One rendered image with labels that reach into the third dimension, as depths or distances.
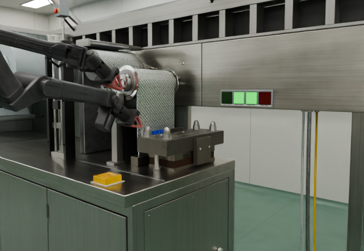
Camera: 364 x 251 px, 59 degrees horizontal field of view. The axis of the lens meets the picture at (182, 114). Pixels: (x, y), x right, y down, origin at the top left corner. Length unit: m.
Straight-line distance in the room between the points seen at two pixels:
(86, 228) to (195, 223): 0.41
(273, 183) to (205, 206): 2.71
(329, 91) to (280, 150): 2.67
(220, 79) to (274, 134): 2.51
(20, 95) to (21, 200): 0.94
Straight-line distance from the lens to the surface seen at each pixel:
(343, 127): 3.68
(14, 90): 0.81
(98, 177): 1.15
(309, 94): 1.31
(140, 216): 1.09
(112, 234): 1.16
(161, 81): 1.46
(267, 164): 4.02
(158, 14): 1.76
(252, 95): 1.39
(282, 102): 1.35
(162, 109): 1.46
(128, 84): 1.36
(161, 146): 1.22
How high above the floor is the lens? 1.22
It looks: 4 degrees down
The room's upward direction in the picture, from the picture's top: straight up
